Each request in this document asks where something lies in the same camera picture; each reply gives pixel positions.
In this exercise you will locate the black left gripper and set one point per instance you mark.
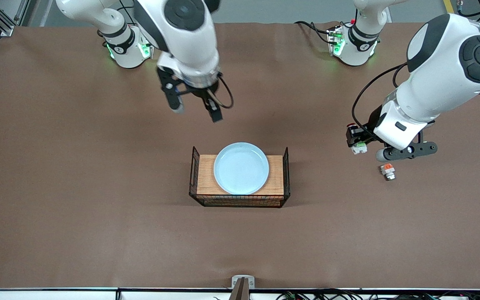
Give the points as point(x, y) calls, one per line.
point(372, 123)

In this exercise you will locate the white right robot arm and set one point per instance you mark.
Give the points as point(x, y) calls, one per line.
point(186, 37)

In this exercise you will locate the brown table cover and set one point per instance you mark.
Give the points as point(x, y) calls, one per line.
point(240, 241)

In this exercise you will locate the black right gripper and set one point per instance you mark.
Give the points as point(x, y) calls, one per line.
point(201, 92)

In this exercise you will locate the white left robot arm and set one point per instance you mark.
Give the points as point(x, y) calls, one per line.
point(444, 71)

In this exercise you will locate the grey metal bracket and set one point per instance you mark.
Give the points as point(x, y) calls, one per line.
point(235, 283)

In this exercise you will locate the grey connector box green light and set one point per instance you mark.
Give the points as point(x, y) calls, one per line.
point(335, 41)
point(145, 49)

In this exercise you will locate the light blue round plate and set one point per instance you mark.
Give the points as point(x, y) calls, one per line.
point(241, 168)

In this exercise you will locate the dark camera mount post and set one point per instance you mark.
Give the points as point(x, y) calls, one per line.
point(240, 292)

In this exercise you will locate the wooden board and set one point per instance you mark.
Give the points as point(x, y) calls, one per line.
point(206, 179)

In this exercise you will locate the button with orange contact block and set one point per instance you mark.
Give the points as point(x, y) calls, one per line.
point(388, 171)

